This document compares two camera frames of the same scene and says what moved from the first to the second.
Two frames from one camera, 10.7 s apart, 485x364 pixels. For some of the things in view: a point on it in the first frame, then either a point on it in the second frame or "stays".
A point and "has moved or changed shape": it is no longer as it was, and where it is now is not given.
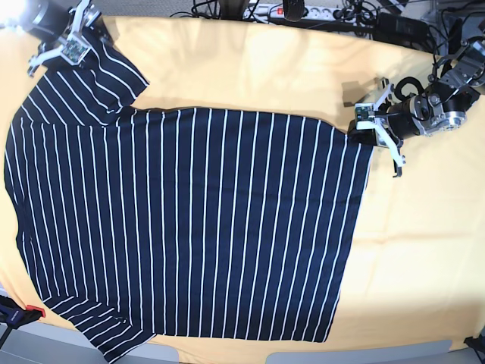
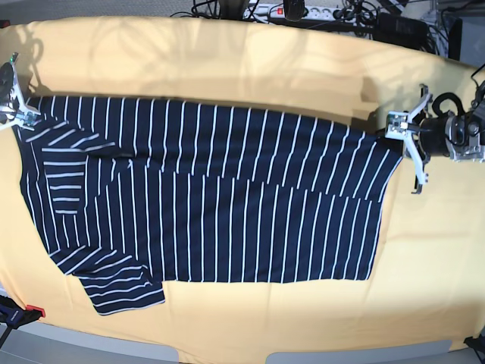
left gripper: (83, 17) -> (7, 80)
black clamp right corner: (477, 343) stays
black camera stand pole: (233, 9) stays
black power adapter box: (395, 29) stays
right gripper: (417, 115) -> (461, 137)
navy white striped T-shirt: (204, 223) has moved or changed shape
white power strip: (275, 11) stays
